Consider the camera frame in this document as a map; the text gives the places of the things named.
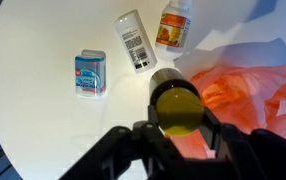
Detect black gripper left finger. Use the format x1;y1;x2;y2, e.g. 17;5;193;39
132;104;184;168

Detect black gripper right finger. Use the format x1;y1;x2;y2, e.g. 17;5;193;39
201;108;261;162

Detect plain white bottle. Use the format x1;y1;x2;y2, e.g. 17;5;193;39
114;9;159;75

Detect white bottle orange label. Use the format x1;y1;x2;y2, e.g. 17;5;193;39
154;0;193;54

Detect orange plastic bag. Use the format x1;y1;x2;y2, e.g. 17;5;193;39
171;63;286;160

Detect blue white floss box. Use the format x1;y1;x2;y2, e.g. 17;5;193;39
74;49;107;99

